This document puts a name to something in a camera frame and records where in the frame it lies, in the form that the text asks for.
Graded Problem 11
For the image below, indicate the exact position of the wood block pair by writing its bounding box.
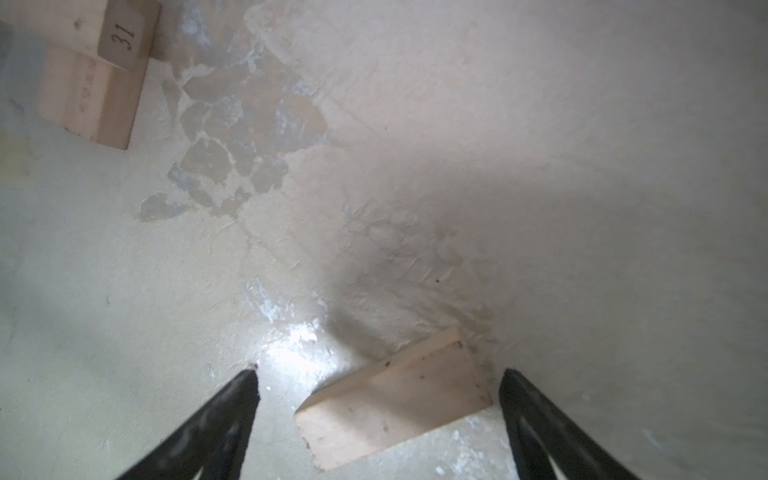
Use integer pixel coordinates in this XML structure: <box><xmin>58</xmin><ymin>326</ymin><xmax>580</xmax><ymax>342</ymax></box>
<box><xmin>294</xmin><ymin>327</ymin><xmax>493</xmax><ymax>473</ymax></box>
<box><xmin>1</xmin><ymin>0</ymin><xmax>161</xmax><ymax>71</ymax></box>

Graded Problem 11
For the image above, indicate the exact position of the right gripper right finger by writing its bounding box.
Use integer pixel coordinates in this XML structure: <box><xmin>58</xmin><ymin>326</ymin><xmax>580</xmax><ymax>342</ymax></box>
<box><xmin>499</xmin><ymin>368</ymin><xmax>636</xmax><ymax>479</ymax></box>

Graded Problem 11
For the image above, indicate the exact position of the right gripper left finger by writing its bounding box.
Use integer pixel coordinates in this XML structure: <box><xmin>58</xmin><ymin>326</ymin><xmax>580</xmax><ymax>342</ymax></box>
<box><xmin>120</xmin><ymin>368</ymin><xmax>260</xmax><ymax>479</ymax></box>

